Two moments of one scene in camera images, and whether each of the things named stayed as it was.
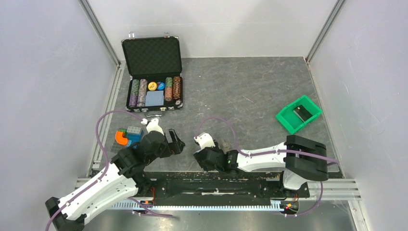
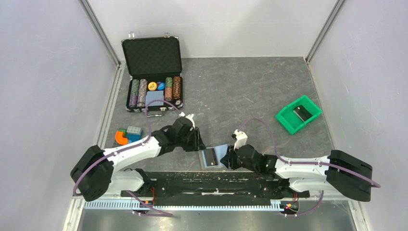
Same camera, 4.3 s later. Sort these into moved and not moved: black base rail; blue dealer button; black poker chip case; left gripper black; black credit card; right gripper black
Moved: right gripper black; left gripper black
Not moved: black poker chip case; blue dealer button; black base rail; black credit card
